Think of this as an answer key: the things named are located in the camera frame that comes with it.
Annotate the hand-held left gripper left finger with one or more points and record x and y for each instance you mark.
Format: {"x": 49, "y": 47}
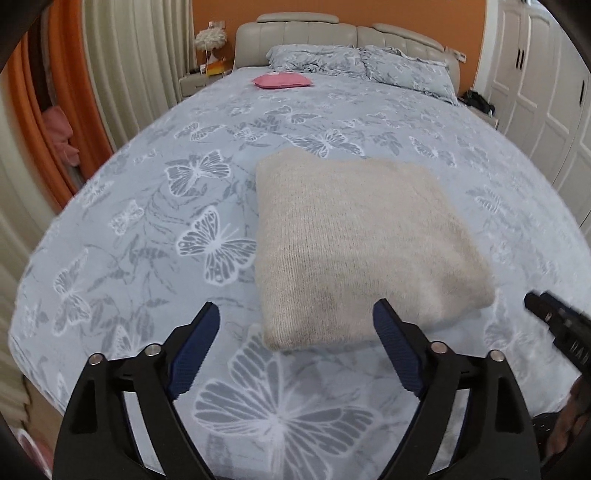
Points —
{"x": 194, "y": 355}

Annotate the orange curtain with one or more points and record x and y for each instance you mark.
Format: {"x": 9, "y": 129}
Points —
{"x": 37, "y": 78}

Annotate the black bag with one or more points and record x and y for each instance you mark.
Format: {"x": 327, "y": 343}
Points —
{"x": 475, "y": 101}

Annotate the beige nightstand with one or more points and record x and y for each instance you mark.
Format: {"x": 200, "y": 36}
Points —
{"x": 196, "y": 83}

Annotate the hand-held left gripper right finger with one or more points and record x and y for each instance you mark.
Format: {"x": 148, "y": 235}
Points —
{"x": 399, "y": 350}

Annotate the pink hanging cloth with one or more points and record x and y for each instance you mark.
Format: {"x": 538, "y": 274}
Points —
{"x": 60, "y": 136}

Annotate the cream pleated curtain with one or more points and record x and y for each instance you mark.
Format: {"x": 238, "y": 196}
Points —
{"x": 129, "y": 69}

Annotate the beige knitted sweater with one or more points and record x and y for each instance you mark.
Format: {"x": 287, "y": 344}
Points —
{"x": 346, "y": 240}

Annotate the white wardrobe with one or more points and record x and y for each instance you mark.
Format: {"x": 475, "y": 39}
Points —
{"x": 540, "y": 78}

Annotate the beige padded headboard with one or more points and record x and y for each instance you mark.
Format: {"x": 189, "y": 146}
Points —
{"x": 300, "y": 32}

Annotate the small pink pillow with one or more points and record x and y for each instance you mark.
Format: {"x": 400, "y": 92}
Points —
{"x": 281, "y": 81}

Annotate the grey floral bed pillow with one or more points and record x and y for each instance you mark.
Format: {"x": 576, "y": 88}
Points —
{"x": 314, "y": 60}
{"x": 411, "y": 71}

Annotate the person's right hand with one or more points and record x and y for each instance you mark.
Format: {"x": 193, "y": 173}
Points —
{"x": 570, "y": 424}

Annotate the butterfly pattern bed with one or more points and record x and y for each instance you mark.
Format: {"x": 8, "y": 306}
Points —
{"x": 138, "y": 230}

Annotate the white fluffy table lamp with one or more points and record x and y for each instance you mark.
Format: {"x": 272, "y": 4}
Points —
{"x": 210, "y": 39}

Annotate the yellow box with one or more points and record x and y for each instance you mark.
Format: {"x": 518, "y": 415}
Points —
{"x": 217, "y": 68}

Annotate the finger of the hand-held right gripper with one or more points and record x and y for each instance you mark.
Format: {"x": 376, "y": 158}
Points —
{"x": 563, "y": 323}

